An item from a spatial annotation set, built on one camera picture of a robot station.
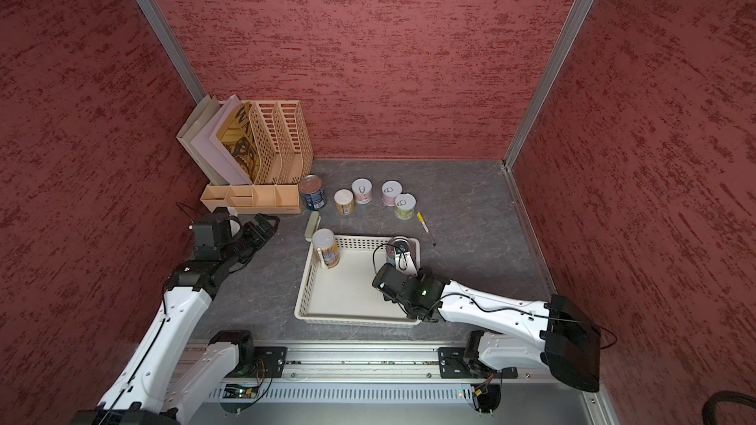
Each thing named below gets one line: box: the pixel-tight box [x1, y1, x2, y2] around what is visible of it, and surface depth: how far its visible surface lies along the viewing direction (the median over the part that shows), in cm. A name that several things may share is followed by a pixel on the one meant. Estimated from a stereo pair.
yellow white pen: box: [416, 211, 437, 247], surface depth 105 cm
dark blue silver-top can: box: [299, 174, 326, 211], surface depth 102 cm
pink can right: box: [380, 179, 404, 207], surface depth 107 cm
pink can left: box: [351, 177, 374, 205], surface depth 108 cm
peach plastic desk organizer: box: [199, 100, 314, 215], surface depth 105 cm
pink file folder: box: [189, 94, 253, 186], surface depth 94 cm
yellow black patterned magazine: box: [216, 101, 262, 183], surface depth 102 cm
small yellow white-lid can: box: [333, 188, 355, 216], surface depth 103 cm
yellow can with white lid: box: [311, 228, 341, 270], surface depth 85 cm
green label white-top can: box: [393, 191, 417, 221], surface depth 103 cm
